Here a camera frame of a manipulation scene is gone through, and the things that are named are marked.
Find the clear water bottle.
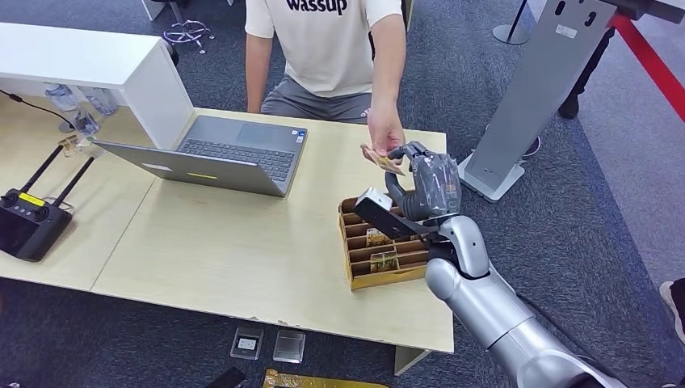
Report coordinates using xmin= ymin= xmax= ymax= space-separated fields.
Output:
xmin=82 ymin=86 xmax=119 ymax=116
xmin=45 ymin=82 xmax=101 ymax=136

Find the white desk shelf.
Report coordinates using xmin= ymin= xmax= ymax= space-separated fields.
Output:
xmin=0 ymin=22 xmax=196 ymax=151

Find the standing person in black trousers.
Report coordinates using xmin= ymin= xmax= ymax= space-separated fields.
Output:
xmin=658 ymin=277 xmax=685 ymax=347

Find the gold hotel card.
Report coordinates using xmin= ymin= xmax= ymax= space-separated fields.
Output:
xmin=359 ymin=143 xmax=406 ymax=177
xmin=366 ymin=228 xmax=393 ymax=248
xmin=369 ymin=251 xmax=400 ymax=273

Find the seated person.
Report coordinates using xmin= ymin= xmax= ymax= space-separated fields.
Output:
xmin=245 ymin=0 xmax=410 ymax=159

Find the person by the kiosk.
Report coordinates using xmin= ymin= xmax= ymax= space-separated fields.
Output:
xmin=557 ymin=27 xmax=616 ymax=120

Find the black remote controller with antennas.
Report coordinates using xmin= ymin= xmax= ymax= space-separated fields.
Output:
xmin=0 ymin=144 xmax=96 ymax=264

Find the grey laptop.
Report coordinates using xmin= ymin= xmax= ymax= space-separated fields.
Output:
xmin=91 ymin=115 xmax=309 ymax=198

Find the gold foil sheet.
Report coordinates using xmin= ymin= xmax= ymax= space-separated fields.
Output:
xmin=262 ymin=368 xmax=390 ymax=388

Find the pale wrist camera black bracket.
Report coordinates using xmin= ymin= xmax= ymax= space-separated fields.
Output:
xmin=353 ymin=187 xmax=432 ymax=240

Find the grey kiosk stand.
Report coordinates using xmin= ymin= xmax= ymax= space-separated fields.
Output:
xmin=457 ymin=0 xmax=619 ymax=204

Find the stanchion post with round base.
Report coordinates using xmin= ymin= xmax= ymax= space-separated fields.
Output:
xmin=492 ymin=0 xmax=532 ymax=46

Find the white furniture corner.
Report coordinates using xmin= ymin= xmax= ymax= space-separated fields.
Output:
xmin=141 ymin=0 xmax=168 ymax=21

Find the wooden desk leg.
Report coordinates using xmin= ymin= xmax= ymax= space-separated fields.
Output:
xmin=394 ymin=345 xmax=432 ymax=377

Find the red barrier belt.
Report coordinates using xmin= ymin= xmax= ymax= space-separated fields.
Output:
xmin=610 ymin=13 xmax=685 ymax=123

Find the floor socket box closed lid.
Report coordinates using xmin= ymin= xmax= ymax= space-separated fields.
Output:
xmin=272 ymin=329 xmax=307 ymax=365

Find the floor socket box with outlet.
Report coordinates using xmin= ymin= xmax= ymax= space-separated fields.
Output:
xmin=229 ymin=327 xmax=265 ymax=361

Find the black cable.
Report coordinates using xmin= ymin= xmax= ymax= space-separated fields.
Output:
xmin=0 ymin=90 xmax=76 ymax=131

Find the cardboard card holder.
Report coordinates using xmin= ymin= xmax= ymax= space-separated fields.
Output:
xmin=338 ymin=195 xmax=429 ymax=292

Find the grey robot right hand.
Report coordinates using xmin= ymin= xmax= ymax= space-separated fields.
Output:
xmin=385 ymin=141 xmax=462 ymax=221

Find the black barrier post head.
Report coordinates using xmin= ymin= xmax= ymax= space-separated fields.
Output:
xmin=599 ymin=0 xmax=685 ymax=25

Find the chrome chair base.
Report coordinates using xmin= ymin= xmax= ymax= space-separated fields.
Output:
xmin=162 ymin=0 xmax=216 ymax=55

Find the person's left hand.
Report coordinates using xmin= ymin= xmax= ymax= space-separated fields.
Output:
xmin=367 ymin=101 xmax=406 ymax=159

